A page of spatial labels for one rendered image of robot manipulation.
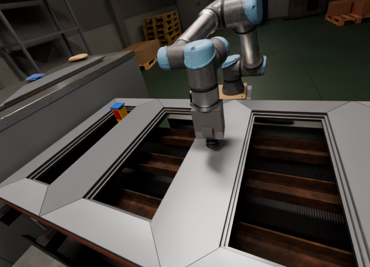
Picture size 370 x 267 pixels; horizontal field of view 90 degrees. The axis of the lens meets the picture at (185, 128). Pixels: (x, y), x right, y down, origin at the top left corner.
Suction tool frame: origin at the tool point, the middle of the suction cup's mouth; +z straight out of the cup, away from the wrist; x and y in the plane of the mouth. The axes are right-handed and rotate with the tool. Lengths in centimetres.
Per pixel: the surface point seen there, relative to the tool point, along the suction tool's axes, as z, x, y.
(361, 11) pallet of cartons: 65, 538, 261
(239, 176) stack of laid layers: 6.0, -7.8, 8.7
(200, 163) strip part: 3.7, -5.6, -3.6
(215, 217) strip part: 3.7, -22.7, 3.3
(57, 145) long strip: 4, 1, -75
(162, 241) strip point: 3.7, -30.4, -7.9
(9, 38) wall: -43, 192, -347
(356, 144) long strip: 3.7, 5.3, 41.4
